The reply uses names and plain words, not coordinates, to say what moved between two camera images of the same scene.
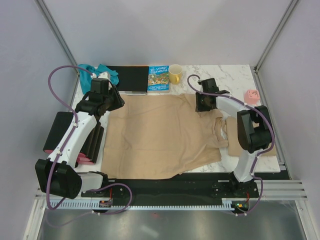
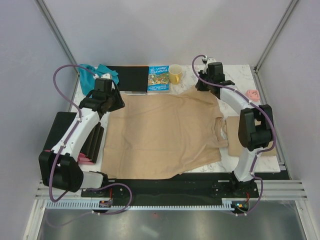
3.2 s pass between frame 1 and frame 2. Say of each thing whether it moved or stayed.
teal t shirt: stayed
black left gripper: stayed
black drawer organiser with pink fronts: stayed
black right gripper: moved
